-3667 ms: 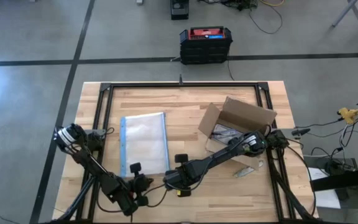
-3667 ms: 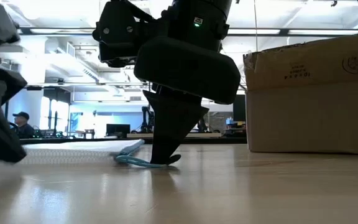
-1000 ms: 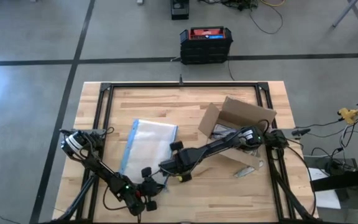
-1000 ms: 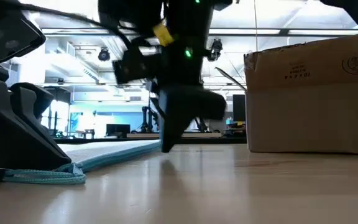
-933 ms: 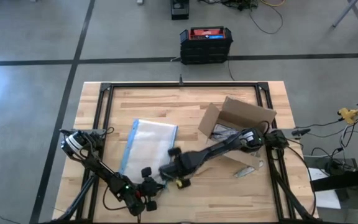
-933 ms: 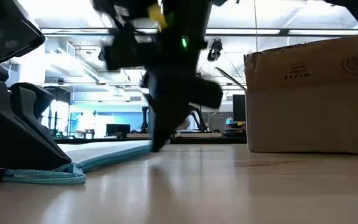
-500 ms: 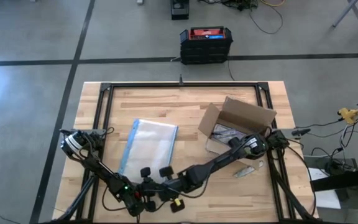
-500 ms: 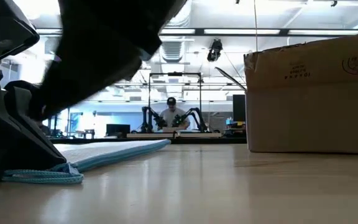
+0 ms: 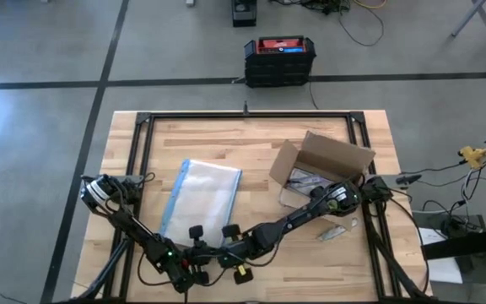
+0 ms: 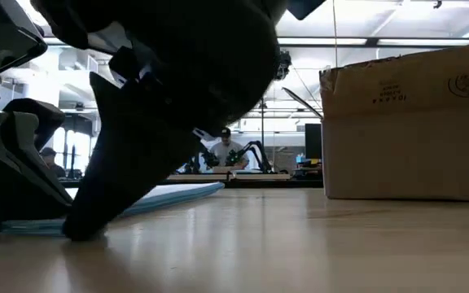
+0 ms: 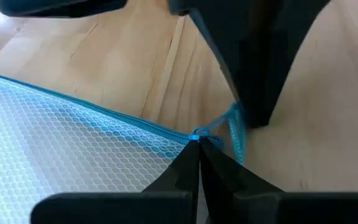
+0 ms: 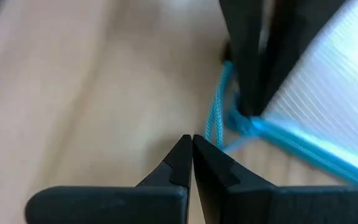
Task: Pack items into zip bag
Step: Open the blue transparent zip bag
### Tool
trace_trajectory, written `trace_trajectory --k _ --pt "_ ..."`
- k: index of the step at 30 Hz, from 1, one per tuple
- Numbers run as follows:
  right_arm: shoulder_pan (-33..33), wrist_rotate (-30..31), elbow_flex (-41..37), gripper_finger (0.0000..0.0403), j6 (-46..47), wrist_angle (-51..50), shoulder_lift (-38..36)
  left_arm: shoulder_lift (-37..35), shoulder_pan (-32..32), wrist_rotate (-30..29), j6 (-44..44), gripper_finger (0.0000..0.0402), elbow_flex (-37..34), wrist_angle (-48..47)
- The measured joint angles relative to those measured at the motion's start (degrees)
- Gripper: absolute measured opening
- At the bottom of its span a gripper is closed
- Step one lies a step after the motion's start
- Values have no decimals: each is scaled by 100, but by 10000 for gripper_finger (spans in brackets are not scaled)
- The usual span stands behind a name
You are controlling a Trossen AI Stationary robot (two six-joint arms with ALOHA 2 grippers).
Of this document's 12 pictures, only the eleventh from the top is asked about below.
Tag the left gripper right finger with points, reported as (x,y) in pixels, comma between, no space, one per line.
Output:
(259,208)

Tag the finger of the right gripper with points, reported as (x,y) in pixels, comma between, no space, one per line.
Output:
(228,37)
(284,31)

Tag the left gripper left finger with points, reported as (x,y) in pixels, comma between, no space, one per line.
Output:
(120,208)

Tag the clear mesh blue-zipper bag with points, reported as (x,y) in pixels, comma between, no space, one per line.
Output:
(57,146)

